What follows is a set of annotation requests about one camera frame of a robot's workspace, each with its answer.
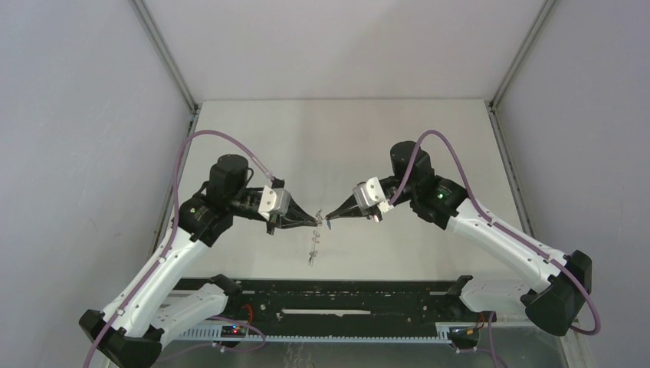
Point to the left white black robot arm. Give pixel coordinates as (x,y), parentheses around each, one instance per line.
(135,327)

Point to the left aluminium frame post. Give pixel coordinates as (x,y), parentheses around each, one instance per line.
(156,38)

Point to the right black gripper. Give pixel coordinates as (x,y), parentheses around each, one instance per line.
(349,208)

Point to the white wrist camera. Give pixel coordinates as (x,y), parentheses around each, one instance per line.
(376,184)
(274,202)

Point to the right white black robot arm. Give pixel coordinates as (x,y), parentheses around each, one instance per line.
(553,286)

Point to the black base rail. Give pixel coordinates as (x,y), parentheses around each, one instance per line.
(346,308)

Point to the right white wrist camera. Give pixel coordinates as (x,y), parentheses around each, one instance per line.
(376,184)

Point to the right aluminium frame post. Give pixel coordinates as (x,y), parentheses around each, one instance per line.
(526,46)

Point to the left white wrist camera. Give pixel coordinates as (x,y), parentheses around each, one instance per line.
(274,202)

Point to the grey cable duct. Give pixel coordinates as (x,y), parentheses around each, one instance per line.
(227,333)

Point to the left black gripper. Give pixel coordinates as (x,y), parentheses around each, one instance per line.
(295,218)

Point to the aluminium frame post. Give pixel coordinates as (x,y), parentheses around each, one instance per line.
(526,46)
(156,38)

